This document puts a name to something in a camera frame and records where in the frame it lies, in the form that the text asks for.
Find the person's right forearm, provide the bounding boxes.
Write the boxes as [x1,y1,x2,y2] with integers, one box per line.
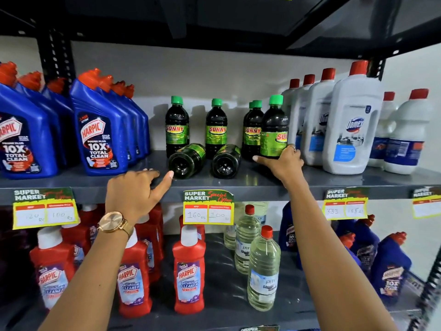
[285,178,399,331]

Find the group of blue cleaner bottles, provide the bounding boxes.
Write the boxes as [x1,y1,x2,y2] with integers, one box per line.
[0,61,151,180]

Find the gold wristwatch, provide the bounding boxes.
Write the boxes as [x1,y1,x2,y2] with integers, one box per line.
[97,211,134,238]

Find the person's left forearm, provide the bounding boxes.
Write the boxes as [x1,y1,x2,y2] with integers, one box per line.
[38,220,136,331]

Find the group of dark green-capped bottles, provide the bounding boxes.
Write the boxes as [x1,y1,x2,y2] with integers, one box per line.
[165,96,265,180]

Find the dark metal shelving rack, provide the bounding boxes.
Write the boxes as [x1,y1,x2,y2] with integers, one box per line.
[0,0,441,331]

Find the dark liquid bottle green label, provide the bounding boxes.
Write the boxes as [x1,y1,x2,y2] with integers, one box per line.
[260,95,289,160]

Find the blue cleaner bottle orange cap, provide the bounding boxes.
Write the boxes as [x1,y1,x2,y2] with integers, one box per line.
[336,232,362,268]
[279,202,300,252]
[351,214,380,273]
[370,232,412,306]

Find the person's right hand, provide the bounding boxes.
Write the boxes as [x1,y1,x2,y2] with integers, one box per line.
[252,145,305,186]

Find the person's left hand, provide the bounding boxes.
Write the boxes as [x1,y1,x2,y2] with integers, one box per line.
[105,170,174,226]

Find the small white bottle red cap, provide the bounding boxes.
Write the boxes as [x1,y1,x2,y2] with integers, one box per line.
[367,92,397,168]
[384,89,433,175]

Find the group of red cleaner bottles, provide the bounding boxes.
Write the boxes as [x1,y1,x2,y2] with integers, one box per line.
[29,203,206,319]

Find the clear liquid bottle red cap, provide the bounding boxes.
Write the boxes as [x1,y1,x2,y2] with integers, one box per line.
[247,225,281,312]
[235,205,261,275]
[224,203,242,251]
[253,202,269,226]

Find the large white bottle red cap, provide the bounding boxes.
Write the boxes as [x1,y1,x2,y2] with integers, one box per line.
[303,68,336,166]
[281,79,300,146]
[323,60,384,175]
[293,74,316,150]

